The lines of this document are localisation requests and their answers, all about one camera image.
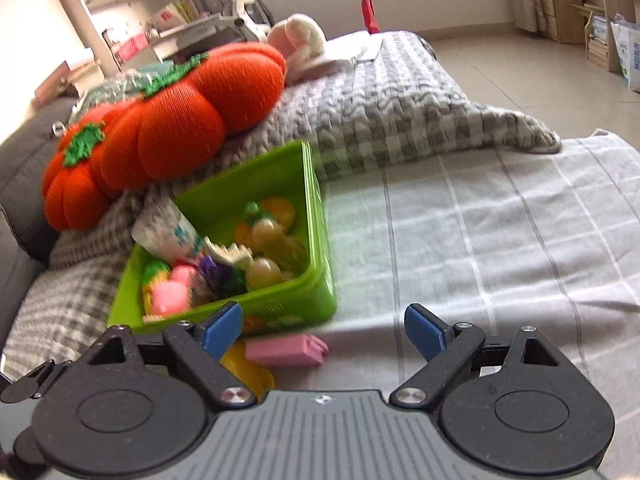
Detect yellow toy pot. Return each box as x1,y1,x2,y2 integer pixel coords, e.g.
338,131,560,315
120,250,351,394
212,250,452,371
220,341,276,401

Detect orange toy with green leaves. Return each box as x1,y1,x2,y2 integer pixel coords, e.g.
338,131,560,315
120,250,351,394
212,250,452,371
233,197,296,254

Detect small orange pumpkin cushion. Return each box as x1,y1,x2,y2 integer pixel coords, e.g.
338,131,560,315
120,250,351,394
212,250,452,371
41,100,134,232

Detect large orange pumpkin cushion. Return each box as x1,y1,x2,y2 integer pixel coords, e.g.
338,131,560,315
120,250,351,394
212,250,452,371
98,41,288,196

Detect purple toy grapes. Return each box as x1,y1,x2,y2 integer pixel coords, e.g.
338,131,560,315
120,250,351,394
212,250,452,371
198,256,233,299

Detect pink rectangular block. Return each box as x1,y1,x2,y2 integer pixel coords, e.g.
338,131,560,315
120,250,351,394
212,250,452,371
245,334,329,368

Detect teal patterned pillow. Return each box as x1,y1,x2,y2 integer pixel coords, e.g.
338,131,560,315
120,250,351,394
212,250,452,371
68,61,174,124

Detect white bookshelf with books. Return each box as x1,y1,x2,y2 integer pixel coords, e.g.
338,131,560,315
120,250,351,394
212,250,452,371
60,0,234,76

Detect wooden shelf unit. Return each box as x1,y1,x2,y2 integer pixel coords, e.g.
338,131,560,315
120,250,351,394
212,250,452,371
540,0,639,74

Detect beige starfish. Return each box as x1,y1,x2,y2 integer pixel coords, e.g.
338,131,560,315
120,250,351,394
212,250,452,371
203,236,253,270

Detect light checked bed sheet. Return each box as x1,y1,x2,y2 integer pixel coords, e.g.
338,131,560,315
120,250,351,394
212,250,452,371
277,132,639,479

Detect tan round toy figure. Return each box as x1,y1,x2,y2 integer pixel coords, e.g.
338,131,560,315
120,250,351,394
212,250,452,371
252,219,307,273

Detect green plastic storage box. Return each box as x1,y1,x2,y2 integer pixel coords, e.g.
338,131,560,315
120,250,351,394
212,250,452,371
107,141,337,334

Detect white shopping bag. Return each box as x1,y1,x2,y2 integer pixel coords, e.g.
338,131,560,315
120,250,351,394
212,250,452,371
611,13,640,93

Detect pink white plush toy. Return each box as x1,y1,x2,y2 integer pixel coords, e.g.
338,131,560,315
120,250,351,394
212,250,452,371
267,13,326,86

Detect red pink stand object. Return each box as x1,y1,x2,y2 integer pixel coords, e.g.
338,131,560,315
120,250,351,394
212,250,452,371
360,0,381,35

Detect grey checked knitted blanket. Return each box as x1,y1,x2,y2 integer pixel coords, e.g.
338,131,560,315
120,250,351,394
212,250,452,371
1,32,561,379

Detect grey sofa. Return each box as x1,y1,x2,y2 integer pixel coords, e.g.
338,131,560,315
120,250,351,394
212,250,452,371
1,98,75,340

